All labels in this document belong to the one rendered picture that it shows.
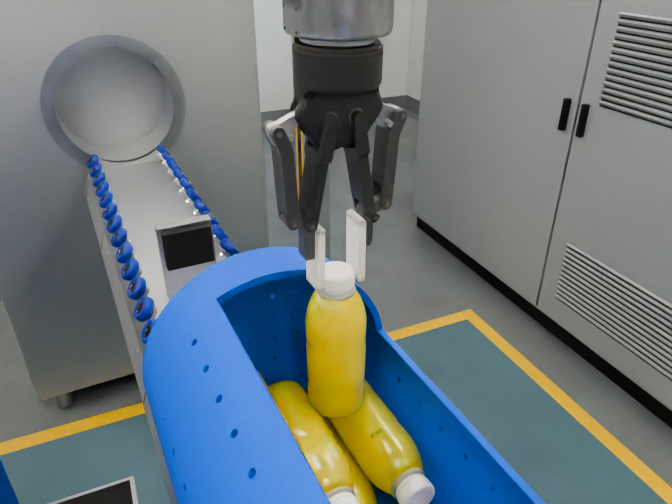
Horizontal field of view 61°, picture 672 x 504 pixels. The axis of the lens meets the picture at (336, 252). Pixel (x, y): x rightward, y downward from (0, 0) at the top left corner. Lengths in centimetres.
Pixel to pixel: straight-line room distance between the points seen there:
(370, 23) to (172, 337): 36
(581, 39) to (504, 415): 137
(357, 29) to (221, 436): 33
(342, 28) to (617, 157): 183
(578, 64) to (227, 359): 196
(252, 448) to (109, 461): 172
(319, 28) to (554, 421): 198
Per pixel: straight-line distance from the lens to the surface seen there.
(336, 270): 58
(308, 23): 46
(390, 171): 54
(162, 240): 106
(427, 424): 67
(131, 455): 215
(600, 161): 226
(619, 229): 225
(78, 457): 221
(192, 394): 54
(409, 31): 569
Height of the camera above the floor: 155
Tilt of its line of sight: 29 degrees down
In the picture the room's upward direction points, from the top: straight up
